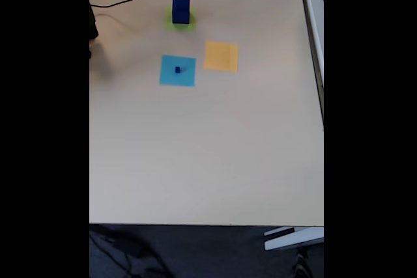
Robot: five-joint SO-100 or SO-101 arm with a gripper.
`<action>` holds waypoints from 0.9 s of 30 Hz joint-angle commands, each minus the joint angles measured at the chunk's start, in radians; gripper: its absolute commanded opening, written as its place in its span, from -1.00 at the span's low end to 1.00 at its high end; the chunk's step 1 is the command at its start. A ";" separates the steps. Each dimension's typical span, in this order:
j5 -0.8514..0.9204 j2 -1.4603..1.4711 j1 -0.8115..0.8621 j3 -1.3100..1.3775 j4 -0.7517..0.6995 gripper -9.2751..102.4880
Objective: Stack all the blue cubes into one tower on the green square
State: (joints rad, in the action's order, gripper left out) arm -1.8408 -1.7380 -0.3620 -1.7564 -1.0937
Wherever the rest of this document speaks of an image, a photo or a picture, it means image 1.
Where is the large blue cube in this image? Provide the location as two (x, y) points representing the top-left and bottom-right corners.
(171, 0), (191, 25)

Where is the white table foot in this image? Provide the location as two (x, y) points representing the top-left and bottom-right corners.
(263, 227), (324, 252)

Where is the orange paper square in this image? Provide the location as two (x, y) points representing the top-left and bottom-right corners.
(203, 41), (239, 73)

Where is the light blue paper square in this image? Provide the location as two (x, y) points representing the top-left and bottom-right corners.
(158, 55), (197, 88)

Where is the white neighbouring table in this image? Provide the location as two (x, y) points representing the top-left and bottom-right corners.
(296, 0), (324, 132)

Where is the green paper square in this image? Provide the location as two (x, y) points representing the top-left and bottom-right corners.
(164, 5), (198, 33)

